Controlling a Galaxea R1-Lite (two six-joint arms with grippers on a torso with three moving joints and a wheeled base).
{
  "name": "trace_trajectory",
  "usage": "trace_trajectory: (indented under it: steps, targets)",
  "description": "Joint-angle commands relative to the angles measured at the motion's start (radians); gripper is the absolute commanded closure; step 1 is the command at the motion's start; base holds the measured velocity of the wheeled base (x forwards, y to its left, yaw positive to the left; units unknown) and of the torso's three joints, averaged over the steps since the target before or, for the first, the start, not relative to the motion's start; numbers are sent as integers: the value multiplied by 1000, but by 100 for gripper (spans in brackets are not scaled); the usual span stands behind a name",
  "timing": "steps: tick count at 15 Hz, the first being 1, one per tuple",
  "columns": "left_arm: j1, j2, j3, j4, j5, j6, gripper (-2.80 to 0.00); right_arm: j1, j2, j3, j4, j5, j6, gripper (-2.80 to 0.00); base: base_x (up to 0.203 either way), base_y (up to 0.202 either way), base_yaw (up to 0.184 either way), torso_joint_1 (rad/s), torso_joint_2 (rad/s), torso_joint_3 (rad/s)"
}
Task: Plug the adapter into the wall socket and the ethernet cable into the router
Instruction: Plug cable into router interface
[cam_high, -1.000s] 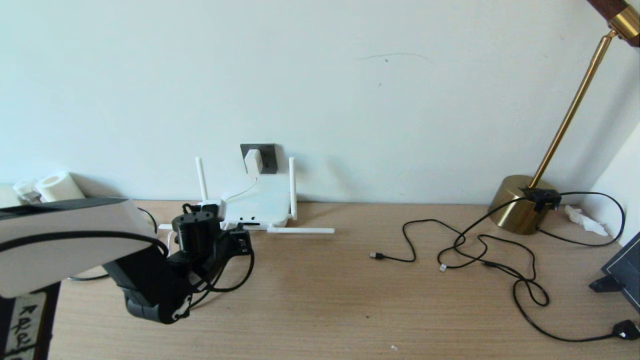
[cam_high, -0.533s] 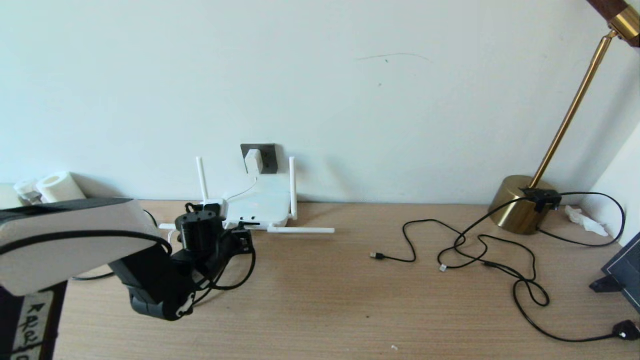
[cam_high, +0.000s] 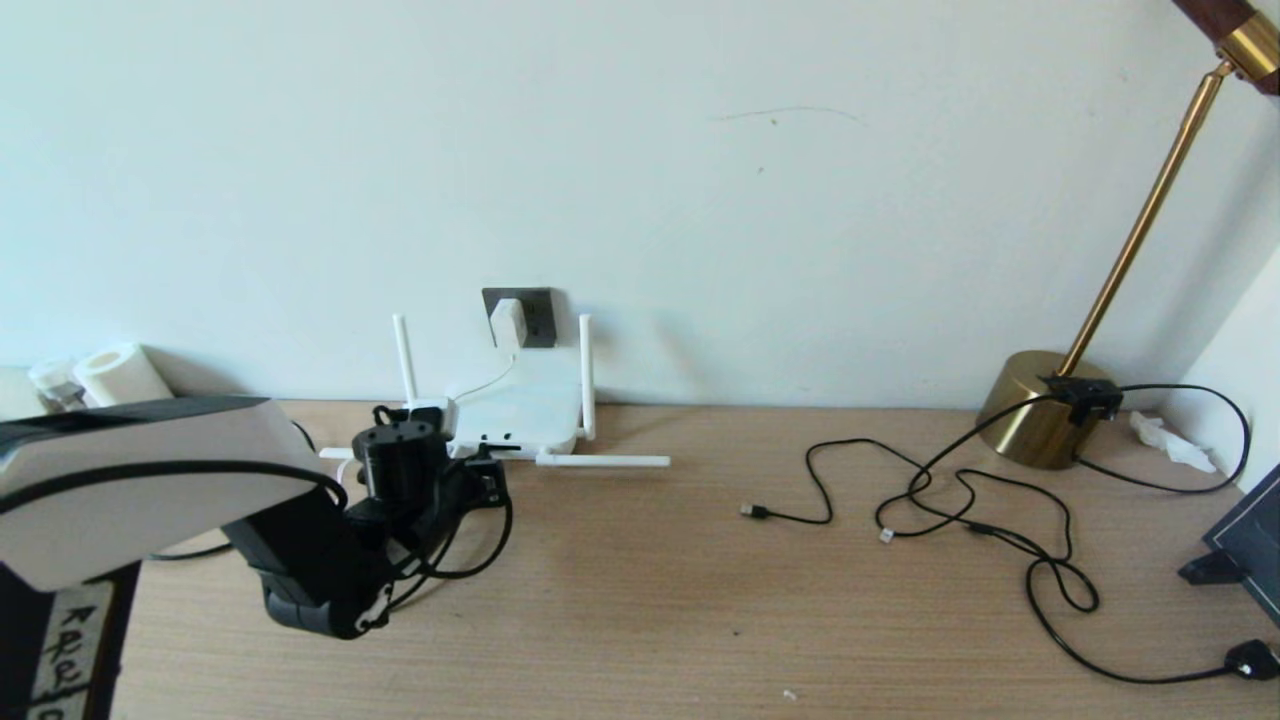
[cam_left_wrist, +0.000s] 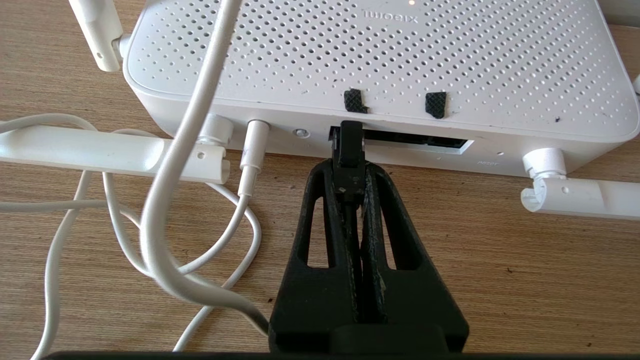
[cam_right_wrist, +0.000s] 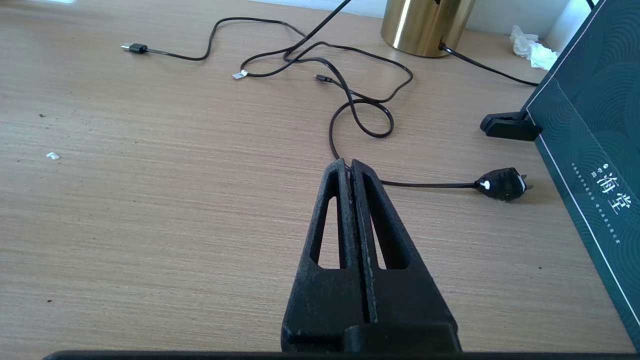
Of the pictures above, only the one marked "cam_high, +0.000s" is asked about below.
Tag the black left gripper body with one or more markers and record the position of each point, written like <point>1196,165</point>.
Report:
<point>478,485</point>

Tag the white power adapter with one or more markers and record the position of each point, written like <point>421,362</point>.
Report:
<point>508,322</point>

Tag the white router with four antennas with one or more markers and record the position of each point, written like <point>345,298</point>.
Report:
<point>530,410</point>

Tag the white paper roll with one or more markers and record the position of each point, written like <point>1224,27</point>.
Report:
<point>118,372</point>

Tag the brass desk lamp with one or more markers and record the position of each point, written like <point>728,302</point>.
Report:
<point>1040,410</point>

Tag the crumpled white tissue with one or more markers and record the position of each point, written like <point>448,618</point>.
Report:
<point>1165,440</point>

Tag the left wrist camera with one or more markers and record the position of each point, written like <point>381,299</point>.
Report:
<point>428,408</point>

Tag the grey wall socket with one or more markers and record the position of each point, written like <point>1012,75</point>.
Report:
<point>542,318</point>

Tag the black inline switch box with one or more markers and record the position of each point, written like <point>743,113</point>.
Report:
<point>1080,397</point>

